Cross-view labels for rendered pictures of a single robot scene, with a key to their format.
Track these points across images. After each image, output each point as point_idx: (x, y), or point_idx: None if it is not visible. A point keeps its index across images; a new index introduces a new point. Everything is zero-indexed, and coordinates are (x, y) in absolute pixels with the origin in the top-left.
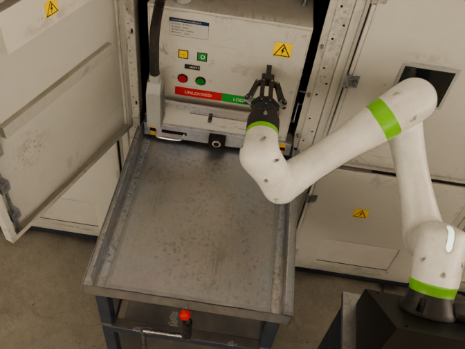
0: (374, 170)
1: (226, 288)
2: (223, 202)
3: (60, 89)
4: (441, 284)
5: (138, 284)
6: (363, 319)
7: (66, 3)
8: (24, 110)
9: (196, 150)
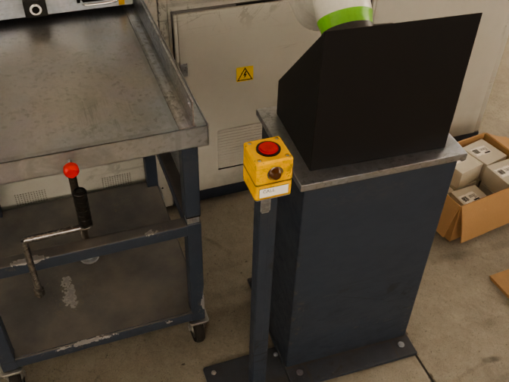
0: (238, 3)
1: (113, 126)
2: (71, 61)
3: None
4: (352, 3)
5: None
6: (290, 107)
7: None
8: None
9: (12, 29)
